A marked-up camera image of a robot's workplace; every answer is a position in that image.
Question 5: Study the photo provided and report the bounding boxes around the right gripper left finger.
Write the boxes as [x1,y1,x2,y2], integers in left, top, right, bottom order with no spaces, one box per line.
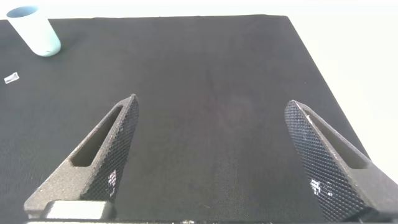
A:
[24,93,140,219]

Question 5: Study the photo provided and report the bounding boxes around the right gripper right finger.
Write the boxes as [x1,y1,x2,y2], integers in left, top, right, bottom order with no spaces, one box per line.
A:
[284,99,398,223]

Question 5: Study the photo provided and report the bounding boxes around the teal plastic cup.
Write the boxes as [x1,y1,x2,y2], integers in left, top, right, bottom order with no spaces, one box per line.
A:
[6,5,62,58]

